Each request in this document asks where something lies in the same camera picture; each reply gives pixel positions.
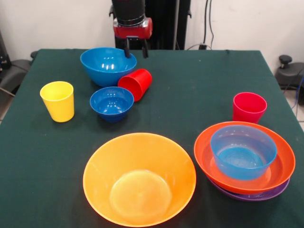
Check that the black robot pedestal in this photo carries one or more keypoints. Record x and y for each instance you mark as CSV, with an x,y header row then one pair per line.
x,y
166,23

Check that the large blue bowl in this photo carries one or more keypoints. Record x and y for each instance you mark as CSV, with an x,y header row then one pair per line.
x,y
107,66

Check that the black table clamp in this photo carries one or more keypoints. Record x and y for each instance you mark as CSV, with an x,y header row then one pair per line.
x,y
33,54

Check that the yellow cup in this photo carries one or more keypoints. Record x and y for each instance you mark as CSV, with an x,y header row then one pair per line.
x,y
58,107

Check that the straight-walled teal blue bowl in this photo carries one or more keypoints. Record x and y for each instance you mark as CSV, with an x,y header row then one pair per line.
x,y
242,164

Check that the black chair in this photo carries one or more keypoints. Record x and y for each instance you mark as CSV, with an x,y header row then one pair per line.
x,y
13,73

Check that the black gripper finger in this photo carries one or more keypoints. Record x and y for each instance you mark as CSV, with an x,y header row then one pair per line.
x,y
145,50
127,50

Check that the pink-red cup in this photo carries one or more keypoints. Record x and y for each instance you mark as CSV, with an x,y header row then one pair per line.
x,y
248,107

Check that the black base with knob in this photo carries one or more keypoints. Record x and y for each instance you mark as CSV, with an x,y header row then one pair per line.
x,y
288,71

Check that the shallow purple bowl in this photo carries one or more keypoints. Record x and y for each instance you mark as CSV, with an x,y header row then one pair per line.
x,y
249,197

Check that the small dark blue bowl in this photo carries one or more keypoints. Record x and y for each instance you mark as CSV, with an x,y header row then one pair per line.
x,y
111,102

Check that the red cup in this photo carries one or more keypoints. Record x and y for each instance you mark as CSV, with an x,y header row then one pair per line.
x,y
137,82

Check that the shallow red-orange bowl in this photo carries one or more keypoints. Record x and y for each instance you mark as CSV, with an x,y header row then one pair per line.
x,y
285,161

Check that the dark green tablecloth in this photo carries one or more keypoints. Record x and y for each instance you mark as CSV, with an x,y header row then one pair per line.
x,y
59,202

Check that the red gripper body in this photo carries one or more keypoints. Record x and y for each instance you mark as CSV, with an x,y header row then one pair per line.
x,y
133,31

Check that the large orange bowl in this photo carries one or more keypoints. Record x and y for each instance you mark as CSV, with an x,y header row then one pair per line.
x,y
140,166

